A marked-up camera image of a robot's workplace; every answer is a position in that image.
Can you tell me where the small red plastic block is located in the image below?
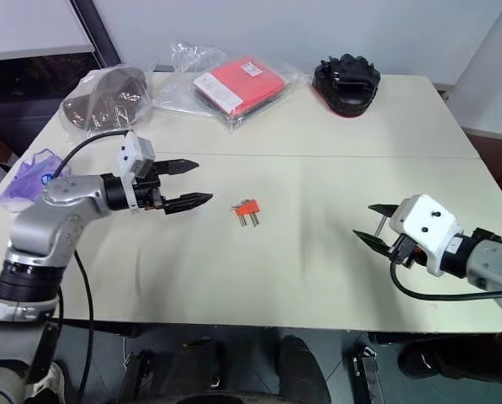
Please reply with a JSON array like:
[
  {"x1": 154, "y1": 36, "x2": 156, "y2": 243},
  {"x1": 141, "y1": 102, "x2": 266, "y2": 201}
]
[{"x1": 232, "y1": 198, "x2": 264, "y2": 216}]

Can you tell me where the purple plastic bag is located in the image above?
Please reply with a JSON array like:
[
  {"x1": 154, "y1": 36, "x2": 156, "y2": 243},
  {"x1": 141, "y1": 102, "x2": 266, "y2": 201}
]
[{"x1": 0, "y1": 147, "x2": 73, "y2": 212}]

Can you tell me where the bagged grey brown visor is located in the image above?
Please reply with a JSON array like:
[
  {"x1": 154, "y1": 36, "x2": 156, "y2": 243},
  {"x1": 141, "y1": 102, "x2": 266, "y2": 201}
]
[{"x1": 60, "y1": 66, "x2": 156, "y2": 146}]

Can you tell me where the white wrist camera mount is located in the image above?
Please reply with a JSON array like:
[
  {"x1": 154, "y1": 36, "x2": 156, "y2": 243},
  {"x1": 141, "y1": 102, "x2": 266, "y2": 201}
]
[
  {"x1": 116, "y1": 130, "x2": 156, "y2": 211},
  {"x1": 388, "y1": 194, "x2": 466, "y2": 278}
]

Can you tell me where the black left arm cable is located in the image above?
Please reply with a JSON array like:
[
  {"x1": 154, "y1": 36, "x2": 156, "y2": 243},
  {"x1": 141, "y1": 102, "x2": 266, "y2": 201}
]
[{"x1": 56, "y1": 130, "x2": 130, "y2": 393}]

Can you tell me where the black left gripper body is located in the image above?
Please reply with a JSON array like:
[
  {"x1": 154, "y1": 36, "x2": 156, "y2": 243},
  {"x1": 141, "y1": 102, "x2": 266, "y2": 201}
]
[{"x1": 132, "y1": 161, "x2": 168, "y2": 212}]

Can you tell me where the black padded mitt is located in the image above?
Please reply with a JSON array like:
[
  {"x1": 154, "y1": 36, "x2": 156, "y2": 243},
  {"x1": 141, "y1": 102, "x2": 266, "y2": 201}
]
[{"x1": 310, "y1": 53, "x2": 383, "y2": 120}]

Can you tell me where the dark rounded shape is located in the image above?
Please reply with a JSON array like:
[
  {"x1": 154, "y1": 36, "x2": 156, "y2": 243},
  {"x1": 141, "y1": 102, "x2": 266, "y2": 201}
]
[
  {"x1": 396, "y1": 339, "x2": 502, "y2": 389},
  {"x1": 277, "y1": 334, "x2": 332, "y2": 404}
]

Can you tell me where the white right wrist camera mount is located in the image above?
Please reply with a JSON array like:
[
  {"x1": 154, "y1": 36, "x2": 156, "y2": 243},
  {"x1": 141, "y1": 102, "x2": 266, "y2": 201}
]
[{"x1": 388, "y1": 194, "x2": 466, "y2": 278}]

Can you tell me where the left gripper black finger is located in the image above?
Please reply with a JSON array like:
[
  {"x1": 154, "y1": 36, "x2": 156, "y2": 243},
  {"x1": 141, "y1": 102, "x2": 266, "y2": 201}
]
[
  {"x1": 162, "y1": 192, "x2": 214, "y2": 216},
  {"x1": 155, "y1": 158, "x2": 200, "y2": 178}
]

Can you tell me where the red package in plastic bag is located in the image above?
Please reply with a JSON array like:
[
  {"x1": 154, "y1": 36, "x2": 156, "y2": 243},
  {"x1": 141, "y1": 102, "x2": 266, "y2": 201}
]
[{"x1": 152, "y1": 40, "x2": 307, "y2": 135}]

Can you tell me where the white sneaker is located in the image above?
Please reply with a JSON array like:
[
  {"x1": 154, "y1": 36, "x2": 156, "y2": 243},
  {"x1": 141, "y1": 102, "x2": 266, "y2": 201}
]
[{"x1": 34, "y1": 360, "x2": 67, "y2": 404}]

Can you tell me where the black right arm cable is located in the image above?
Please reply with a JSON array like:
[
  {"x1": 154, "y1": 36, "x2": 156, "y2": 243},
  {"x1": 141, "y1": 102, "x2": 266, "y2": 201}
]
[{"x1": 390, "y1": 251, "x2": 502, "y2": 302}]

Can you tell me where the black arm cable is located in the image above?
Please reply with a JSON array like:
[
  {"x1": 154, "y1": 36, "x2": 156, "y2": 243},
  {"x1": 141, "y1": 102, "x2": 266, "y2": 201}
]
[
  {"x1": 390, "y1": 251, "x2": 502, "y2": 302},
  {"x1": 56, "y1": 130, "x2": 130, "y2": 393}
]

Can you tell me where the black table frame bar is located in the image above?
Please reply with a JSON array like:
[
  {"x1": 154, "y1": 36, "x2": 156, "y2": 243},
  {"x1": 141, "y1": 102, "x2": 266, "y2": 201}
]
[{"x1": 60, "y1": 318, "x2": 143, "y2": 339}]

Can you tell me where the black floor bracket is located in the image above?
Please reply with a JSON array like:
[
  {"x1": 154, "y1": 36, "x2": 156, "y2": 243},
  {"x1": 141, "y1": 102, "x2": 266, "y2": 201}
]
[
  {"x1": 123, "y1": 348, "x2": 156, "y2": 404},
  {"x1": 350, "y1": 342, "x2": 381, "y2": 404}
]

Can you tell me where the white window blind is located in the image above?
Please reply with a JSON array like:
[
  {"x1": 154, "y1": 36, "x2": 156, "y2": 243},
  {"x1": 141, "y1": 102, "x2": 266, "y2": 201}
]
[{"x1": 0, "y1": 0, "x2": 97, "y2": 63}]

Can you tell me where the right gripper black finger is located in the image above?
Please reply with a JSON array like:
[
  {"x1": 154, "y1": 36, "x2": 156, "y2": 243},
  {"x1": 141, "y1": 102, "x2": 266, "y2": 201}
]
[
  {"x1": 351, "y1": 228, "x2": 394, "y2": 259},
  {"x1": 367, "y1": 203, "x2": 399, "y2": 221}
]

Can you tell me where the red flat package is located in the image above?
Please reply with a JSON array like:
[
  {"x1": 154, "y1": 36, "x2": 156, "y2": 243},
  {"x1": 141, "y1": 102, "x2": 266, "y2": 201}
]
[{"x1": 192, "y1": 53, "x2": 288, "y2": 120}]

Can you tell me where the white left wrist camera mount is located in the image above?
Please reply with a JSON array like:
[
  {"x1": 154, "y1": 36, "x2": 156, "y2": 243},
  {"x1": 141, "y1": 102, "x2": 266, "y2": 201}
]
[{"x1": 116, "y1": 130, "x2": 156, "y2": 211}]

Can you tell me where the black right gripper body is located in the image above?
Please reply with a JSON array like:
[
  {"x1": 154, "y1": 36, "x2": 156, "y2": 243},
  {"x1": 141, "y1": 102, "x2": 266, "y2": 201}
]
[{"x1": 375, "y1": 214, "x2": 428, "y2": 269}]

